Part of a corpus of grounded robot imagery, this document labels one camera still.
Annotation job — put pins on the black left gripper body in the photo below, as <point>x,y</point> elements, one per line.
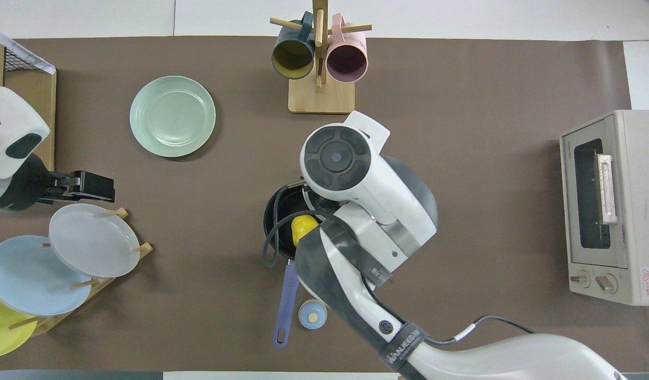
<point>94,187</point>

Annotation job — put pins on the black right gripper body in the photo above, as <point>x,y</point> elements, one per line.
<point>311,198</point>

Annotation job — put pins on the yellow lemon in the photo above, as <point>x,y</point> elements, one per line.
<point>303,227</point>

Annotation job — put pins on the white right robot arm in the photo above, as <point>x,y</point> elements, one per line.
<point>366,174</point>

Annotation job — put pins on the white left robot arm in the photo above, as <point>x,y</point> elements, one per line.
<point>12,126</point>

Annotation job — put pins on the grey plate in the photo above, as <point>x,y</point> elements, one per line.
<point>92,240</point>

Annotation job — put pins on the pale green plate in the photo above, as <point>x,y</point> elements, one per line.
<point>172,116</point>

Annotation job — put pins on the light blue plate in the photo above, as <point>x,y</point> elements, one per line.
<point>28,279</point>

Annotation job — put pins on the wooden plate rack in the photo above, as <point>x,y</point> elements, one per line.
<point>49,323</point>

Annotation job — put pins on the yellow plate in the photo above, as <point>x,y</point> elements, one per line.
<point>2,332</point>

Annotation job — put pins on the wooden mug tree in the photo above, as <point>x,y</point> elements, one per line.
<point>321,100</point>

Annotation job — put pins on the white patterned cloth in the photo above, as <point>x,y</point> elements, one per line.
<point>39,64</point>

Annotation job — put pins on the pink ribbed mug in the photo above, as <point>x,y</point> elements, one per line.
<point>347,62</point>

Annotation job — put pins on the dark teal mug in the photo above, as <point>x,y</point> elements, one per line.
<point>292,58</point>

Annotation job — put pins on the brown table mat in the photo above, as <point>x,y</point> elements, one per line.
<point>461,105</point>

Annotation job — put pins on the beige toaster oven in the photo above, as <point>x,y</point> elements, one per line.
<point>630,237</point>

